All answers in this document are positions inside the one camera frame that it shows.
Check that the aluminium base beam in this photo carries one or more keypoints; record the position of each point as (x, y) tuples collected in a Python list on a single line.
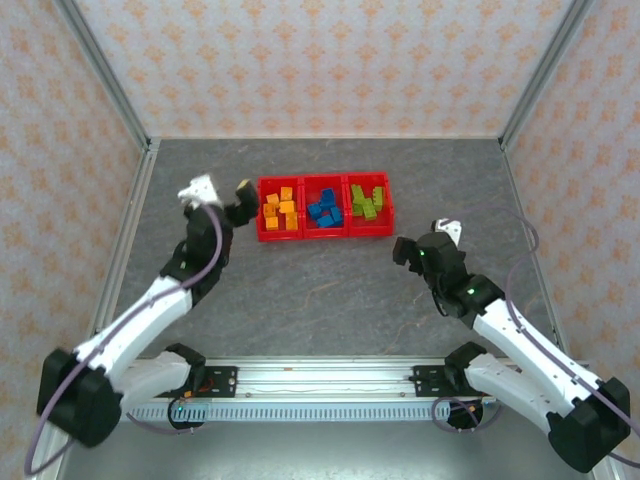
[(325, 380)]

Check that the aluminium frame post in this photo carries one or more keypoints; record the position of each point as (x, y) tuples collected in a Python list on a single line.
[(100, 65), (540, 70)]

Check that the aluminium side rail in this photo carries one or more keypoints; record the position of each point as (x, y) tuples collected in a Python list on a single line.
[(530, 200), (125, 235)]

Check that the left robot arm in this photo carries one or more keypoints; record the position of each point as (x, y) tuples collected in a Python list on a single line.
[(130, 330)]

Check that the green lego brick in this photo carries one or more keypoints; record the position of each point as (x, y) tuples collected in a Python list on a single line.
[(371, 213), (356, 191), (378, 195), (369, 200), (359, 208)]

